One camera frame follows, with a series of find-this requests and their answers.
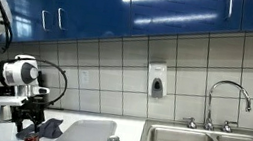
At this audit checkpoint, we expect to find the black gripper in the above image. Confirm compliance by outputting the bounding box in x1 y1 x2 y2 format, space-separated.
9 94 49 137

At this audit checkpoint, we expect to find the red soda can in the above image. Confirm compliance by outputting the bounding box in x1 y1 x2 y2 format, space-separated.
24 129 42 141

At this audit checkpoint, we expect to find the grey plastic tray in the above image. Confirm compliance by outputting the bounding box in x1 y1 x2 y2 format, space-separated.
48 111 119 141

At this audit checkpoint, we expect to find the dark blue-grey cloth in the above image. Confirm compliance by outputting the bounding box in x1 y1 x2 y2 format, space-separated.
14 112 66 141

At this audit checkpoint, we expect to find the steel coffee carafe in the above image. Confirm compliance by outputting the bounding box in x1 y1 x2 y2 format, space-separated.
0 103 16 125

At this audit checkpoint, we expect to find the chrome gooseneck faucet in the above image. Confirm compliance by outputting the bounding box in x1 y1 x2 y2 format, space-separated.
202 77 253 137

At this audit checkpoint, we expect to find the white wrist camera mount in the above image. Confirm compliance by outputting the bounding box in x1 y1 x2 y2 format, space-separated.
0 92 29 111

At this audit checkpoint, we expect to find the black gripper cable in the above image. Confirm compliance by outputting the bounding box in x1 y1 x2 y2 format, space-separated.
0 0 81 110

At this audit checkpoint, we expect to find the white wall outlet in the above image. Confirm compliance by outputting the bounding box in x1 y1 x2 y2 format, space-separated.
76 68 93 90

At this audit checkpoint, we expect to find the silver cabinet door handle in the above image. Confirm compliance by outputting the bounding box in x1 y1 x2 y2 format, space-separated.
55 7 71 32
38 9 54 33
223 0 235 20

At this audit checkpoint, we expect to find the white wall soap dispenser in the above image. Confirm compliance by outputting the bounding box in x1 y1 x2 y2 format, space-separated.
143 60 172 101

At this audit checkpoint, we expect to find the chrome faucet handle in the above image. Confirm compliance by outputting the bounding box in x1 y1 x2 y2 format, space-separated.
181 115 200 131
220 119 240 135

